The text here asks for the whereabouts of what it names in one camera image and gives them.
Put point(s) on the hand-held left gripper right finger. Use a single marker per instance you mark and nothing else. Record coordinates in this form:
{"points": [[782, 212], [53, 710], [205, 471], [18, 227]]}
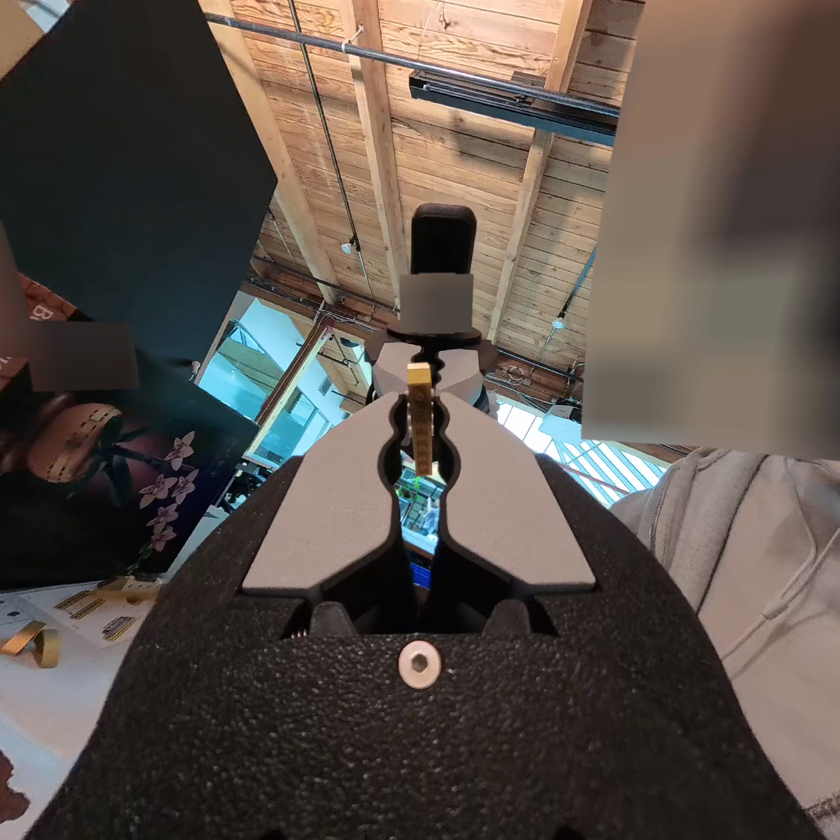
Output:
{"points": [[512, 525]]}

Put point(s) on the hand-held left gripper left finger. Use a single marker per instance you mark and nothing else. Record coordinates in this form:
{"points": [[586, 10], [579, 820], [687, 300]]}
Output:
{"points": [[328, 525]]}

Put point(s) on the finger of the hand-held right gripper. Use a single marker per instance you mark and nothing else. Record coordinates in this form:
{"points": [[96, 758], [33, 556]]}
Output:
{"points": [[394, 370], [475, 374]]}

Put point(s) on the white yellow brick strip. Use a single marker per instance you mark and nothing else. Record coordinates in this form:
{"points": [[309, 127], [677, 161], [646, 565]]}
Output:
{"points": [[420, 420]]}

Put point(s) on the ceiling spot lamp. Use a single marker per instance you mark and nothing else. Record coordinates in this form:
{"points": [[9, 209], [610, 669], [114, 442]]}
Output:
{"points": [[349, 247]]}

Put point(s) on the black ceiling light bar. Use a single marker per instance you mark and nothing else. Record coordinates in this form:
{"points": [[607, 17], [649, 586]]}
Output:
{"points": [[512, 108]]}

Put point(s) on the black flower print box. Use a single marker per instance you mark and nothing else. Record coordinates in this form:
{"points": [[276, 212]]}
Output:
{"points": [[105, 486]]}

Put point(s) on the white instruction booklet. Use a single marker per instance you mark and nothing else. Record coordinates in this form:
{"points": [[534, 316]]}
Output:
{"points": [[66, 696]]}

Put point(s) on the black panel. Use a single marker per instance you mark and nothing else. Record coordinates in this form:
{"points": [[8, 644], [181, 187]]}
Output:
{"points": [[131, 171]]}

